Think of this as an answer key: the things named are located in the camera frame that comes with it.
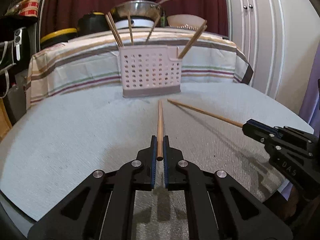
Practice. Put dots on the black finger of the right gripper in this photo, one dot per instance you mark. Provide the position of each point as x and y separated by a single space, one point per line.
255 128
261 139

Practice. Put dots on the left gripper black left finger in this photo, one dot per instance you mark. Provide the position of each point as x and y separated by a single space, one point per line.
101 207

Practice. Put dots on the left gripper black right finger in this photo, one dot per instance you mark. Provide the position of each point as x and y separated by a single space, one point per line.
218 207

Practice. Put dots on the grey table mat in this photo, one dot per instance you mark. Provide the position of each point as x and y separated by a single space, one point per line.
63 139

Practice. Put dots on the white cabinet doors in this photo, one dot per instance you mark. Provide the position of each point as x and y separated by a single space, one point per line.
279 38

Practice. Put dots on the wooden chopstick in holder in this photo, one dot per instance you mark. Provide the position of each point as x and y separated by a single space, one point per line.
192 41
109 23

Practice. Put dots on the wooden board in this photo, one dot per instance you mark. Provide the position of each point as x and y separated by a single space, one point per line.
5 124

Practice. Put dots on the pink perforated utensil holder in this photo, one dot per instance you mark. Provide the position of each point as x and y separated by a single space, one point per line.
150 70

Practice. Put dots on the striped tablecloth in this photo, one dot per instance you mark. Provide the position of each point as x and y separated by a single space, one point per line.
94 61

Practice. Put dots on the olive oil bottle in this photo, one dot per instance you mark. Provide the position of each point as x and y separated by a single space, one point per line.
163 20

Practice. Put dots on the white induction cooker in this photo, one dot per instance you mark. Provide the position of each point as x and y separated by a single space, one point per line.
135 23

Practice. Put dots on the yellow black flat container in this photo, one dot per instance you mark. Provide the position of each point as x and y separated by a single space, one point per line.
63 35

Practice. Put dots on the steel frying pan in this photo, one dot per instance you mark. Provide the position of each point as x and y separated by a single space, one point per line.
138 8

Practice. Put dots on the black air fryer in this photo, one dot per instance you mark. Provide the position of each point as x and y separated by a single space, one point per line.
21 45

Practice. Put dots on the black pot yellow lid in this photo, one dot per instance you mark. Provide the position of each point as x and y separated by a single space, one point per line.
93 22

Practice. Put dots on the red checked round tins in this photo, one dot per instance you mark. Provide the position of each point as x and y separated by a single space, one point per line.
29 8

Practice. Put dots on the packaged snack bags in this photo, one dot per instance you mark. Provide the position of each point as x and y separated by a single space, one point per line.
14 7

